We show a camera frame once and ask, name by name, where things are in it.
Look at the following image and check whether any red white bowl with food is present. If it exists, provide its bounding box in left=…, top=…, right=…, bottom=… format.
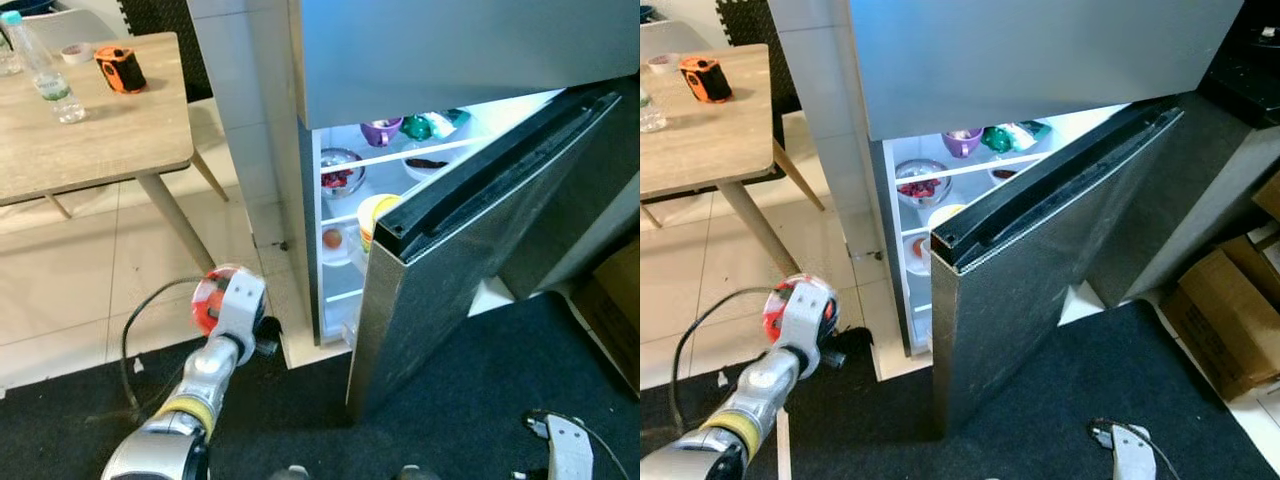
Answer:
left=762, top=272, right=836, bottom=346
left=190, top=265, right=251, bottom=336

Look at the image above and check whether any fridge door with black gasket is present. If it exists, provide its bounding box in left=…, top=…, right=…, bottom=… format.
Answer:
left=345, top=85, right=641, bottom=421
left=930, top=95, right=1251, bottom=436

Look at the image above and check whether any white fridge shelf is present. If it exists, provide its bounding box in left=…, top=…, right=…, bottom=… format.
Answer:
left=320, top=137, right=481, bottom=173
left=893, top=150, right=1041, bottom=186

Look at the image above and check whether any silver fridge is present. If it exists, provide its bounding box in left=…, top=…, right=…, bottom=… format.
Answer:
left=848, top=0, right=1251, bottom=436
left=290, top=0, right=641, bottom=421

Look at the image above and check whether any white bowl with orange food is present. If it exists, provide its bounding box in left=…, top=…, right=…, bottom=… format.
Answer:
left=320, top=225, right=359, bottom=266
left=903, top=232, right=936, bottom=276

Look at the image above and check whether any yellow cup noodle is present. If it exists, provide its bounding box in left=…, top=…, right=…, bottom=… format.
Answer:
left=925, top=203, right=969, bottom=236
left=357, top=193, right=403, bottom=251

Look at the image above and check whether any glass bowl with red food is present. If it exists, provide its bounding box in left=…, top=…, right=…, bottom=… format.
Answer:
left=320, top=148, right=366, bottom=199
left=895, top=158, right=953, bottom=208

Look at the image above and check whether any black floor mat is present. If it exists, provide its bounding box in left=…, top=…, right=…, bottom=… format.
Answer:
left=0, top=290, right=641, bottom=480
left=640, top=300, right=1280, bottom=480

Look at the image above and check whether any brown cardboard box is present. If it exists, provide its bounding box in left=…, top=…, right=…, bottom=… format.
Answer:
left=1160, top=235, right=1280, bottom=401
left=570, top=240, right=641, bottom=361

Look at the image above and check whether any wooden dining table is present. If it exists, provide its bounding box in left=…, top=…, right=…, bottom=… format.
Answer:
left=0, top=30, right=229, bottom=276
left=640, top=42, right=826, bottom=276

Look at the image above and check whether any green food packet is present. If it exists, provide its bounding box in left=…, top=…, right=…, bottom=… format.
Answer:
left=400, top=110, right=471, bottom=141
left=980, top=120, right=1053, bottom=154

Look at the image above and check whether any orange and black device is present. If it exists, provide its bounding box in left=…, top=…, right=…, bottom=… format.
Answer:
left=680, top=55, right=734, bottom=104
left=95, top=45, right=148, bottom=96

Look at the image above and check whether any clear bottle with teal cap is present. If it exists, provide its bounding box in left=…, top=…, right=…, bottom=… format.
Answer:
left=640, top=80, right=669, bottom=134
left=0, top=10, right=89, bottom=126

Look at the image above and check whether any silver freezer door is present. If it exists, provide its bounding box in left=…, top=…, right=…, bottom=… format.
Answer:
left=290, top=0, right=641, bottom=131
left=848, top=0, right=1246, bottom=141

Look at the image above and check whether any white chair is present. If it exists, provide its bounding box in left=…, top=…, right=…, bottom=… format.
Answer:
left=640, top=20, right=701, bottom=61
left=20, top=8, right=116, bottom=51

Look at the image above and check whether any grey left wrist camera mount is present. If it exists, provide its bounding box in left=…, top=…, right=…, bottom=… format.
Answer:
left=208, top=270, right=269, bottom=366
left=780, top=275, right=839, bottom=371

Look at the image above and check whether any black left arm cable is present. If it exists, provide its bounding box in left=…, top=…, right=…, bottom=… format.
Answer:
left=668, top=287, right=776, bottom=426
left=120, top=278, right=206, bottom=416

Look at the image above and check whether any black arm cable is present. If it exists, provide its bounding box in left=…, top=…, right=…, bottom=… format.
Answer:
left=120, top=278, right=206, bottom=416
left=585, top=425, right=631, bottom=471
left=668, top=287, right=776, bottom=426
left=1100, top=420, right=1181, bottom=476

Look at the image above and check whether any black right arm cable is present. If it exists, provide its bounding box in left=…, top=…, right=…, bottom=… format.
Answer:
left=585, top=425, right=631, bottom=471
left=1100, top=420, right=1181, bottom=476

